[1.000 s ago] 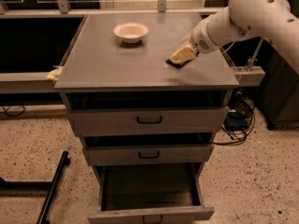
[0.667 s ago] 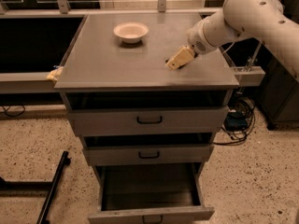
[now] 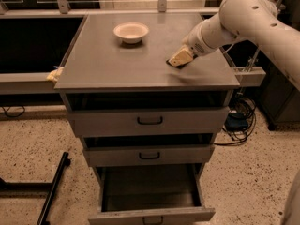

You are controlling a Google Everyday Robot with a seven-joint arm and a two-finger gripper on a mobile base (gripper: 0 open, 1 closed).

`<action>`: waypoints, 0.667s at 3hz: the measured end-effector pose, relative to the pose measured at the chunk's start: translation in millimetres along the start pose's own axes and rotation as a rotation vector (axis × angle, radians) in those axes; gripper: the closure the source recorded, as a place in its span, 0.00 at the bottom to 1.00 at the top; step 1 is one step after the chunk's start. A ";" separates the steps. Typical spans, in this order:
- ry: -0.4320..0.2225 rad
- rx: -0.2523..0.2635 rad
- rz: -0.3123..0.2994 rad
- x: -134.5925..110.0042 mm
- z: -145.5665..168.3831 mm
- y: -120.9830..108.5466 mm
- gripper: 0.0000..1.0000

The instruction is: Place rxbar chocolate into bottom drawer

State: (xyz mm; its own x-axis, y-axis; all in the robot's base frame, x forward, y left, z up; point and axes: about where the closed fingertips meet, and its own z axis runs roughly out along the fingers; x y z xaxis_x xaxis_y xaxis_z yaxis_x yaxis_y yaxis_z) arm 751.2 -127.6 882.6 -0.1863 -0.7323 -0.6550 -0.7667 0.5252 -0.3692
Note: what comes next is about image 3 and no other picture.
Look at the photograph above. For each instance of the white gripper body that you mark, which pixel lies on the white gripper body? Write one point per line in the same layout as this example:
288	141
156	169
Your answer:
198	43

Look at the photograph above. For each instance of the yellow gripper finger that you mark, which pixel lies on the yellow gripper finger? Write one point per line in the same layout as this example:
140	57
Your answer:
182	56

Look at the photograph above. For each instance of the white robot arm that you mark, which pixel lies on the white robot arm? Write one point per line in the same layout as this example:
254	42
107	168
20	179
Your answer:
238	20

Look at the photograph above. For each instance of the grey drawer cabinet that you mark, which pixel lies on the grey drawer cabinet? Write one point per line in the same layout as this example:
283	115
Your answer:
101	63

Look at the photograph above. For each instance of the grey top drawer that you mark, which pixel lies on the grey top drawer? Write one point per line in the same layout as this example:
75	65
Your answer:
137	114

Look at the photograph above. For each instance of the grey drawer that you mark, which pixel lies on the grey drawer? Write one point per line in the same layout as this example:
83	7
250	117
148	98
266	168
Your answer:
151	195
137	114
148	150

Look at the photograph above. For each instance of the grey middle drawer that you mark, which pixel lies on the grey middle drawer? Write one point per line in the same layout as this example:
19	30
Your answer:
148	150

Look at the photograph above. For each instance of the grey bottom drawer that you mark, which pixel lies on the grey bottom drawer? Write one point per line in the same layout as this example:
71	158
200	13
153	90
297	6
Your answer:
151	195

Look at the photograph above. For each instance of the white bowl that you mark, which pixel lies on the white bowl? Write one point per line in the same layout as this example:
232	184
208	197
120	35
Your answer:
131	32

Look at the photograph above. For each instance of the dark grey cabinet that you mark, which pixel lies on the dark grey cabinet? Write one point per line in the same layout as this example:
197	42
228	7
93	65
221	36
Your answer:
278	99

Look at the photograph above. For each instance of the yellow tape piece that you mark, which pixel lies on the yellow tape piece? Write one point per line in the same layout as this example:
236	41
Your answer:
55	74

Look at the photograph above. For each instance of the black metal stand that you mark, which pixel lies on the black metal stand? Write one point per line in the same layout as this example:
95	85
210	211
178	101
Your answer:
33	189

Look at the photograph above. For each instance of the grey aluminium frame rail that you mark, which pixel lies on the grey aluminium frame rail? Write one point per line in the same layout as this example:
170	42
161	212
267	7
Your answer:
21	40

